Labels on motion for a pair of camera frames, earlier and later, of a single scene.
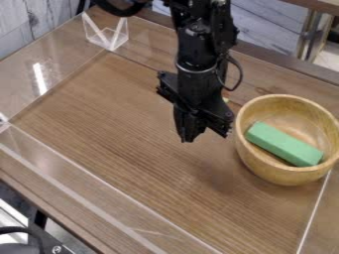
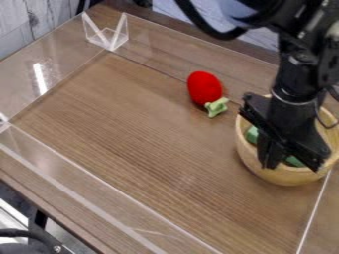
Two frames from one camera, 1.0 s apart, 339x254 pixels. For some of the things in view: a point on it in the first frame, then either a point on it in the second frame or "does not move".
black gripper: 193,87 -> 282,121
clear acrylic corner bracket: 106,39 does not move
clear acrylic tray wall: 93,207 does not move
